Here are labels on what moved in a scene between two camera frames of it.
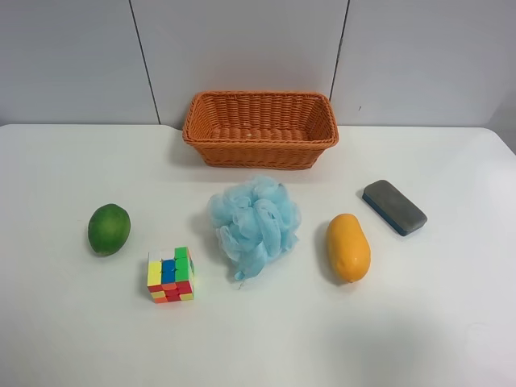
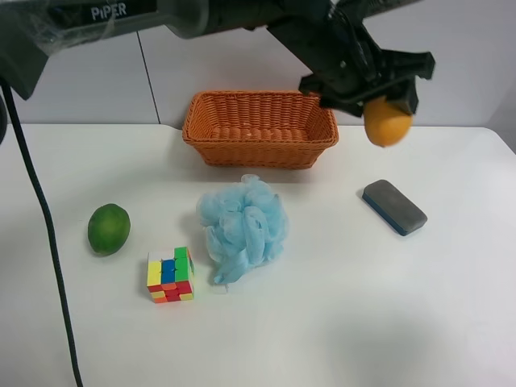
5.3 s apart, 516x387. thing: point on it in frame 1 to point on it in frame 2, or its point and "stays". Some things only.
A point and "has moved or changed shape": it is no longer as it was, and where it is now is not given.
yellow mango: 348,248 to 385,124
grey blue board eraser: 393,207 stays
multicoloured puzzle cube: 170,275 stays
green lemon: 109,228 stays
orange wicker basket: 261,131 stays
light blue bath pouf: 257,220 has moved or changed shape
